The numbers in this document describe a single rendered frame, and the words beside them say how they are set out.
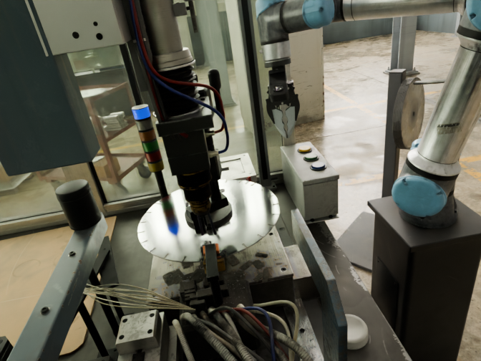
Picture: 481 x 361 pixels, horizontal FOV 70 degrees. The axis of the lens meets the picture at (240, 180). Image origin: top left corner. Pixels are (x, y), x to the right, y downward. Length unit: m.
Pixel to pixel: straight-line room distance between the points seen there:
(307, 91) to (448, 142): 3.33
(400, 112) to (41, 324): 1.47
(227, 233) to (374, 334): 0.36
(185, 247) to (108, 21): 0.45
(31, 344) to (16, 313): 0.58
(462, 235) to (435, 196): 0.24
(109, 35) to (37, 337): 0.37
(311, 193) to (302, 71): 3.09
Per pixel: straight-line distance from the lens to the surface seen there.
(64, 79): 0.47
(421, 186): 0.88
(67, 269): 0.61
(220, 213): 0.78
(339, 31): 10.45
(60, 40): 0.46
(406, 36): 6.06
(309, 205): 1.04
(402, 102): 1.66
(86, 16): 0.45
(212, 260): 0.62
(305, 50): 4.02
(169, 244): 0.74
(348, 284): 0.89
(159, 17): 0.50
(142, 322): 0.70
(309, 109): 4.17
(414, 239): 1.05
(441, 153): 0.87
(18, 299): 1.15
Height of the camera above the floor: 1.37
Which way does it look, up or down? 27 degrees down
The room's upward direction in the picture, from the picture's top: 9 degrees counter-clockwise
